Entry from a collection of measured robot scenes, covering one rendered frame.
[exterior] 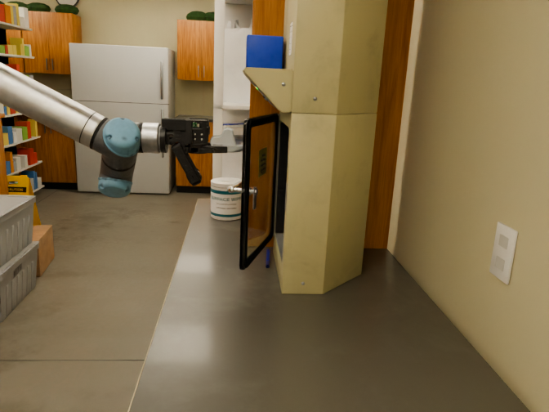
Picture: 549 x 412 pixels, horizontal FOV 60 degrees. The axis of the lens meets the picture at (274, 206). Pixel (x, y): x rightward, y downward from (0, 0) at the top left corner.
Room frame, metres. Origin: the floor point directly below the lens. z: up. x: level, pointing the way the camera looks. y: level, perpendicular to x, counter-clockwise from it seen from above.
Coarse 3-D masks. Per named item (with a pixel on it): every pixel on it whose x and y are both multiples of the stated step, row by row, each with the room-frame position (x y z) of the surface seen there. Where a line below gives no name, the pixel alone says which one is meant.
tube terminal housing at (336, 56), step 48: (288, 0) 1.37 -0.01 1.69; (336, 0) 1.17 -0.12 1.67; (384, 0) 1.31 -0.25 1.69; (288, 48) 1.30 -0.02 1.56; (336, 48) 1.17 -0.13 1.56; (336, 96) 1.17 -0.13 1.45; (288, 144) 1.18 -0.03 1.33; (336, 144) 1.18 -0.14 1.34; (288, 192) 1.16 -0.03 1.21; (336, 192) 1.19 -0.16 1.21; (288, 240) 1.16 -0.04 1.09; (336, 240) 1.20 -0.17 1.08; (288, 288) 1.16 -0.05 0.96
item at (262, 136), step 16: (256, 128) 1.25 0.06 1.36; (272, 128) 1.41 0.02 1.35; (256, 144) 1.26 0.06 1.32; (272, 144) 1.42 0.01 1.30; (256, 160) 1.26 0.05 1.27; (272, 160) 1.43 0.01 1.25; (256, 176) 1.27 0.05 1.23; (272, 176) 1.44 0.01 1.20; (272, 192) 1.44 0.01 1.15; (256, 208) 1.28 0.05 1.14; (240, 224) 1.18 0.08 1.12; (256, 224) 1.29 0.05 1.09; (240, 240) 1.18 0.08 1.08; (256, 240) 1.29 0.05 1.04; (240, 256) 1.18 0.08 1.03
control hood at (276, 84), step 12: (252, 72) 1.15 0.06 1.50; (264, 72) 1.16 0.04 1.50; (276, 72) 1.16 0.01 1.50; (288, 72) 1.16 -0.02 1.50; (264, 84) 1.16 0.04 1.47; (276, 84) 1.16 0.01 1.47; (288, 84) 1.16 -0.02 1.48; (276, 96) 1.16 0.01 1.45; (288, 96) 1.16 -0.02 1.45; (276, 108) 1.23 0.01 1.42; (288, 108) 1.16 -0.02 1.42
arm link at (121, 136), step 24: (0, 72) 0.99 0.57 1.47; (0, 96) 0.99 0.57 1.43; (24, 96) 0.99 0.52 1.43; (48, 96) 1.00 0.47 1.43; (48, 120) 0.99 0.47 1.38; (72, 120) 0.99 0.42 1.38; (96, 120) 1.01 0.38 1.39; (120, 120) 1.00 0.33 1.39; (96, 144) 1.00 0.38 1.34; (120, 144) 0.97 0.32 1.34; (120, 168) 1.04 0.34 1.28
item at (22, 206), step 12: (0, 204) 2.87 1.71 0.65; (12, 204) 2.89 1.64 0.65; (24, 204) 2.95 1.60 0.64; (0, 216) 2.62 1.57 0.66; (12, 216) 2.80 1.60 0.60; (24, 216) 2.97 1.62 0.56; (0, 228) 2.65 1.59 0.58; (12, 228) 2.80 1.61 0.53; (24, 228) 2.96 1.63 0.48; (0, 240) 2.64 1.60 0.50; (12, 240) 2.80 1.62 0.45; (24, 240) 2.97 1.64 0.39; (0, 252) 2.64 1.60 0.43; (12, 252) 2.80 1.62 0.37; (0, 264) 2.64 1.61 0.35
